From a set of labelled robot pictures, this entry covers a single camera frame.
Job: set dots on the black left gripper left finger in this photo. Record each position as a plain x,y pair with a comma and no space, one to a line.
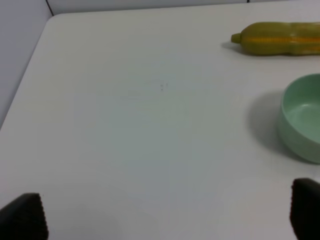
24,219

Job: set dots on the green plastic bowl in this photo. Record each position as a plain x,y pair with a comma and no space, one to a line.
299,117

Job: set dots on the toy corn cob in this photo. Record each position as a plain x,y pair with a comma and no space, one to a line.
279,38

